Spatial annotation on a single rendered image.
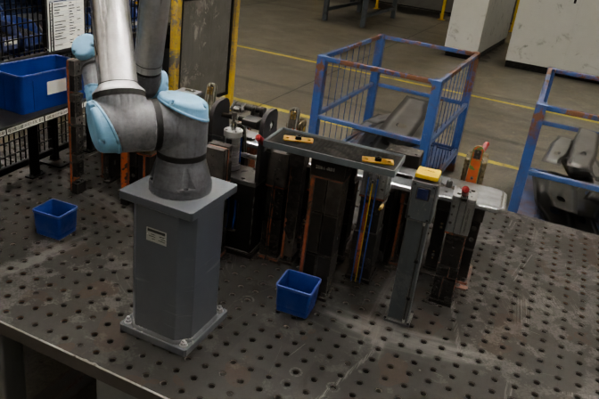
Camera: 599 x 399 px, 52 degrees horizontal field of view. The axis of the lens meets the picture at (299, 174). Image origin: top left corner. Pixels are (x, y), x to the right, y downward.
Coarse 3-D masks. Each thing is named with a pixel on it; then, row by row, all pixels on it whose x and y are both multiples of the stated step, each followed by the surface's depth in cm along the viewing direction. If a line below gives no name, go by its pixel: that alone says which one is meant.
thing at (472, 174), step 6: (474, 150) 202; (480, 150) 202; (474, 156) 202; (480, 156) 202; (474, 162) 203; (480, 162) 202; (468, 168) 204; (474, 168) 203; (468, 174) 204; (474, 174) 203; (468, 180) 204; (474, 180) 204
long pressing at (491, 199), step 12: (252, 132) 222; (252, 144) 210; (408, 168) 206; (396, 180) 195; (408, 180) 196; (444, 180) 200; (456, 180) 201; (444, 192) 190; (480, 192) 194; (492, 192) 195; (504, 192) 197; (480, 204) 184; (492, 204) 186; (504, 204) 188
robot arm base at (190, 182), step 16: (160, 160) 142; (176, 160) 141; (192, 160) 142; (160, 176) 142; (176, 176) 141; (192, 176) 142; (208, 176) 147; (160, 192) 143; (176, 192) 142; (192, 192) 143; (208, 192) 147
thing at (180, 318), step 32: (128, 192) 143; (224, 192) 149; (160, 224) 144; (192, 224) 143; (160, 256) 147; (192, 256) 146; (160, 288) 150; (192, 288) 150; (128, 320) 159; (160, 320) 154; (192, 320) 154
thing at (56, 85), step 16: (0, 64) 208; (16, 64) 214; (32, 64) 221; (48, 64) 227; (64, 64) 228; (0, 80) 202; (16, 80) 199; (32, 80) 203; (48, 80) 209; (64, 80) 215; (0, 96) 205; (16, 96) 201; (32, 96) 204; (48, 96) 211; (64, 96) 217; (16, 112) 204
